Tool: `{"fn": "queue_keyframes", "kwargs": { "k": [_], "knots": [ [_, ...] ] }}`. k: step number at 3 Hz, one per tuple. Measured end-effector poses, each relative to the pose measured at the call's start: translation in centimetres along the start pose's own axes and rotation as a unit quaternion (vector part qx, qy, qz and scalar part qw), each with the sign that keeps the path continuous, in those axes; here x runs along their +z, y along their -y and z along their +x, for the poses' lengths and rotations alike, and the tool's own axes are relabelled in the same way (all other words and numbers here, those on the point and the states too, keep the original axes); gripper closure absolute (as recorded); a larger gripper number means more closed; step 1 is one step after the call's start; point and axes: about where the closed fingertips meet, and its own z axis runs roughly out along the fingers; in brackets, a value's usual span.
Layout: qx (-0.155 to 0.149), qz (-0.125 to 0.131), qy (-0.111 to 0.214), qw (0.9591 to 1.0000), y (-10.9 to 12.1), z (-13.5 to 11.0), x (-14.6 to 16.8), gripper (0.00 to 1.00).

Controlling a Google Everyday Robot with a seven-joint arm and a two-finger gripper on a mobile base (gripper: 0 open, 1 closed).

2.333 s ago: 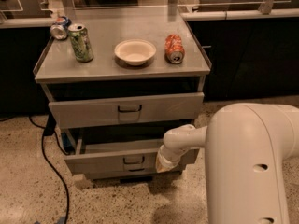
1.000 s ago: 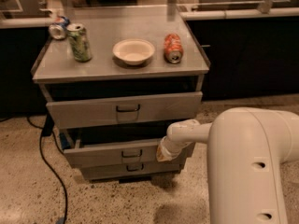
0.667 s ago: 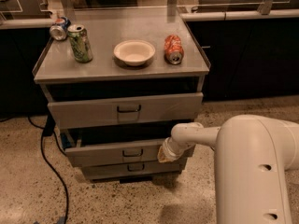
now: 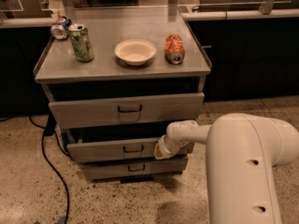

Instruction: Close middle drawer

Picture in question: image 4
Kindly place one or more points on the green soda can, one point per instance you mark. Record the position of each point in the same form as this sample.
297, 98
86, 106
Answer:
80, 41

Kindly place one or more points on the grey metal drawer cabinet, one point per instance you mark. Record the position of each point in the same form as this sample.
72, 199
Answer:
63, 78

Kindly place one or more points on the blue red soda can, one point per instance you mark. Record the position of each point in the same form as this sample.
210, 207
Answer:
59, 30

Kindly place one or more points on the white paper bowl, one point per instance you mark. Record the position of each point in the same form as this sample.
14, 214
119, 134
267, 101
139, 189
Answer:
135, 52

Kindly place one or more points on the orange soda can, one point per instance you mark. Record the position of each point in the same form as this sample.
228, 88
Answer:
174, 49

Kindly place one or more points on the white counter rail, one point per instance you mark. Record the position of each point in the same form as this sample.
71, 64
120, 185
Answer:
240, 15

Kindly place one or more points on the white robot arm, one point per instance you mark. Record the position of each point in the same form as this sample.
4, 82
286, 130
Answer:
241, 150

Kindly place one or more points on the grey drawer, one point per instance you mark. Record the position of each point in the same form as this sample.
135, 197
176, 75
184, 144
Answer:
116, 111
112, 150
116, 170

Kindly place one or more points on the grey bottom drawer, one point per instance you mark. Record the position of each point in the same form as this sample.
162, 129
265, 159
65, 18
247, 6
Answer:
116, 170

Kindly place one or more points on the grey top drawer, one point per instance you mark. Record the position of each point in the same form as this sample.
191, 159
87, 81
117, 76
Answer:
116, 111

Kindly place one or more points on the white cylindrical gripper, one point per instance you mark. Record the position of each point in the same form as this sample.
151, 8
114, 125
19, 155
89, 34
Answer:
167, 148

